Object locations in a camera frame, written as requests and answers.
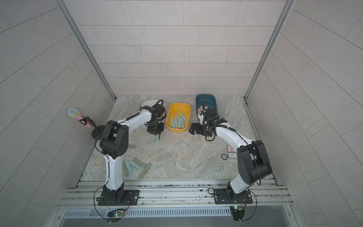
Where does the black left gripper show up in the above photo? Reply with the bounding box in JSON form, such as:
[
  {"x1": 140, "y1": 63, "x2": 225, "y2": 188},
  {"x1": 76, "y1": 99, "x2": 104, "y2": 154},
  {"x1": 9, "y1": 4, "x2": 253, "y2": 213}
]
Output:
[{"x1": 149, "y1": 120, "x2": 165, "y2": 135}]

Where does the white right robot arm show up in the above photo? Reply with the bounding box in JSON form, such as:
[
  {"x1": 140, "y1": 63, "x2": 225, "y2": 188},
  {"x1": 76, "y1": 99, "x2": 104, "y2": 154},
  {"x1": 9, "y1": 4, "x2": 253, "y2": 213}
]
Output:
[{"x1": 189, "y1": 108, "x2": 272, "y2": 203}]

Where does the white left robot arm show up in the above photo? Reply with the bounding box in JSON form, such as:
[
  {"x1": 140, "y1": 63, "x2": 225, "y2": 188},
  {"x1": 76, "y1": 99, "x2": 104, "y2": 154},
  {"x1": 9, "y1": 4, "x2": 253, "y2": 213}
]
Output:
[{"x1": 97, "y1": 99, "x2": 166, "y2": 206}]

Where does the dark teal storage box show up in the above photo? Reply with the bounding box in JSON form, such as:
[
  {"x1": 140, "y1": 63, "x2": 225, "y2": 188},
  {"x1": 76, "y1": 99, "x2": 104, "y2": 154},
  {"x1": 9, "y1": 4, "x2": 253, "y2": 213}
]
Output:
[{"x1": 196, "y1": 94, "x2": 218, "y2": 115}]

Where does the white storage box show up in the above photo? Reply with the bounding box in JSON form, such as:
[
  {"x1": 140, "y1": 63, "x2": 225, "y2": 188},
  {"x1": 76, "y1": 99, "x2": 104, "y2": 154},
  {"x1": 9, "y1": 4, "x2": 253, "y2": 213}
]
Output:
[{"x1": 141, "y1": 100, "x2": 158, "y2": 112}]

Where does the yellow storage box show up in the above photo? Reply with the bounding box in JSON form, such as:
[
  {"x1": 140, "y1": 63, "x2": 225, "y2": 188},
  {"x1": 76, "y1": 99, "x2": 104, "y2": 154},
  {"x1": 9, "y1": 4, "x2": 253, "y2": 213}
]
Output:
[{"x1": 165, "y1": 103, "x2": 191, "y2": 132}]

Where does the small printed card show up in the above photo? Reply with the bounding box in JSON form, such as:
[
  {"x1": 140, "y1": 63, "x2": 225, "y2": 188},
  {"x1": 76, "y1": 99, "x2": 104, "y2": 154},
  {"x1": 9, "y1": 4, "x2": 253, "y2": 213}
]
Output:
[{"x1": 226, "y1": 145, "x2": 237, "y2": 159}]

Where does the black microphone stand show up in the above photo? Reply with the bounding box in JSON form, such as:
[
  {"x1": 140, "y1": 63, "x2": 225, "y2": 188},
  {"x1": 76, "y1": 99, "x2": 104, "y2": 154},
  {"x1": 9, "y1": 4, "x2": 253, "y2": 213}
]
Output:
[{"x1": 79, "y1": 116, "x2": 105, "y2": 140}]

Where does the pink toy microphone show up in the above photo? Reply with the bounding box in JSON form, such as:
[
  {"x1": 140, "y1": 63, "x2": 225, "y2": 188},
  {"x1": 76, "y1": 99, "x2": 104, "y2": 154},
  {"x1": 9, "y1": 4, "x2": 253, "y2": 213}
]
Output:
[{"x1": 67, "y1": 108, "x2": 92, "y2": 128}]

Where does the left circuit board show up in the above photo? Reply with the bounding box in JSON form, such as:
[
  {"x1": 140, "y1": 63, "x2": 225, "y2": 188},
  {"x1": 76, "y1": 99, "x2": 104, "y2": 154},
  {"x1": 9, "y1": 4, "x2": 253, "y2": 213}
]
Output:
[{"x1": 107, "y1": 209, "x2": 126, "y2": 218}]

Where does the circuit board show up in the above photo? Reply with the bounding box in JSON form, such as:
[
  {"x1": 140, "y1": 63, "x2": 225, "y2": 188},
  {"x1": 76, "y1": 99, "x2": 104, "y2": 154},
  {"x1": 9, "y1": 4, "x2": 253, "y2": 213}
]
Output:
[
  {"x1": 230, "y1": 205, "x2": 246, "y2": 222},
  {"x1": 107, "y1": 209, "x2": 126, "y2": 218}
]

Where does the right circuit board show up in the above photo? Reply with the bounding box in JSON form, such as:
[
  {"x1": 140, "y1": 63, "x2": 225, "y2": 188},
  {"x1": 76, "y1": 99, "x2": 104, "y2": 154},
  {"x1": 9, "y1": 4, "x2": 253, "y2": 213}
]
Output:
[{"x1": 230, "y1": 205, "x2": 246, "y2": 222}]

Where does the aluminium rail frame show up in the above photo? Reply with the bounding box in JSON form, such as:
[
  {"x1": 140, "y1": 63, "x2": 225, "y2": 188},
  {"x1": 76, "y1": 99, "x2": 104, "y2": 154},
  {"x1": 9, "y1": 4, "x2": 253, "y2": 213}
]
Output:
[{"x1": 56, "y1": 177, "x2": 293, "y2": 209}]

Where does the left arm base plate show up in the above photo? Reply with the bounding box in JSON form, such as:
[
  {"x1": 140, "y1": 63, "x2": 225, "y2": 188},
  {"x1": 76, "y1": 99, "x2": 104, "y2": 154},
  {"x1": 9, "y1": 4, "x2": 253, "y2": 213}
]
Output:
[{"x1": 96, "y1": 189, "x2": 140, "y2": 206}]

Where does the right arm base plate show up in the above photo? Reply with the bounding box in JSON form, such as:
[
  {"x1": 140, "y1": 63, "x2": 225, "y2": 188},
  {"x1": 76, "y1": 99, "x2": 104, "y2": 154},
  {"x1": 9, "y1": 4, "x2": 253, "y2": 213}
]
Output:
[{"x1": 208, "y1": 188, "x2": 253, "y2": 204}]

